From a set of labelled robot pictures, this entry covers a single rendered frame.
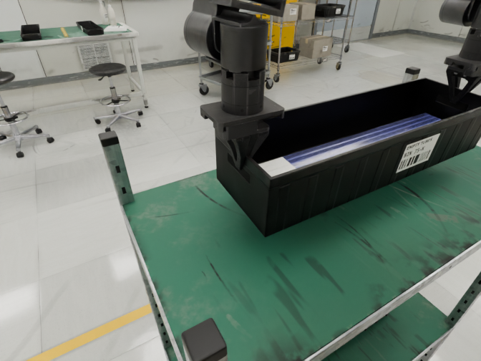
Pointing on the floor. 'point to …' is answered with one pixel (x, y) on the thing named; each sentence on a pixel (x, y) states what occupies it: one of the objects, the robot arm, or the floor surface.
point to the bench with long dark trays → (68, 39)
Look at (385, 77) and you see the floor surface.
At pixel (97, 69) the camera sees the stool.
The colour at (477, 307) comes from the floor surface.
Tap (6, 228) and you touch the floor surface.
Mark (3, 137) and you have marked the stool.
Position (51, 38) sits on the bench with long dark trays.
